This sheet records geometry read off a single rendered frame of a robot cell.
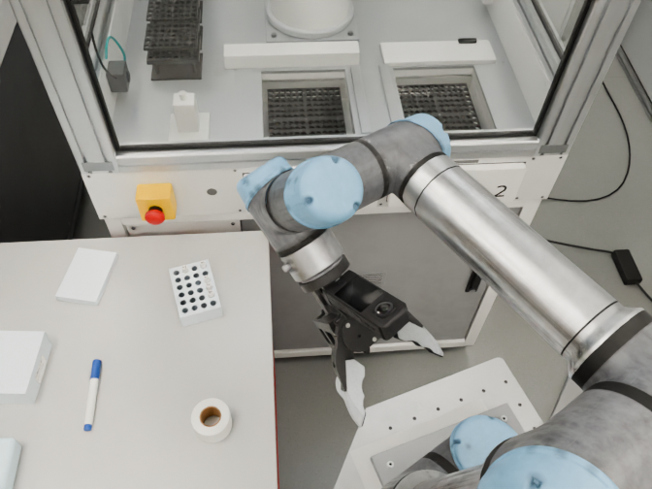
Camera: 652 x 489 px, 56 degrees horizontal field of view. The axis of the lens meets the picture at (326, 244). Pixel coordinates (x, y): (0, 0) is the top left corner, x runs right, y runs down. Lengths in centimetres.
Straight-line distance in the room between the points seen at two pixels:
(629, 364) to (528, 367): 160
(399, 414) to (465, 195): 62
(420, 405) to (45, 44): 91
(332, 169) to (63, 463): 79
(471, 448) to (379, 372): 116
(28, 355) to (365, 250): 80
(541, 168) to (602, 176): 143
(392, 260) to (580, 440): 113
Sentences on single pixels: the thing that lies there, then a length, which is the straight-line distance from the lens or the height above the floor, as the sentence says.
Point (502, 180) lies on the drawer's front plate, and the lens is 140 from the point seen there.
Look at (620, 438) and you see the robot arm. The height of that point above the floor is 141.
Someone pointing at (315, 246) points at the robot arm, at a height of 126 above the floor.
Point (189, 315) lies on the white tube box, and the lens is 126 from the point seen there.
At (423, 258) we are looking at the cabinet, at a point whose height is 57.
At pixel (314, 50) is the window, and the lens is 113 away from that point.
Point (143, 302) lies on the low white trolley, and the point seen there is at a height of 76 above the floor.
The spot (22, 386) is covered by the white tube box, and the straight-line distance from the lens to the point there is 127.
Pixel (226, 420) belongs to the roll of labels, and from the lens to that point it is 115.
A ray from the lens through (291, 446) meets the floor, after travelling 198.
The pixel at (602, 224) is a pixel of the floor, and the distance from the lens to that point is 267.
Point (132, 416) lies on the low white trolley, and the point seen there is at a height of 76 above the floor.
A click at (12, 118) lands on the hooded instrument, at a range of 202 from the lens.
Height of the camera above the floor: 187
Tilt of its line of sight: 53 degrees down
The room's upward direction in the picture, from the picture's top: 3 degrees clockwise
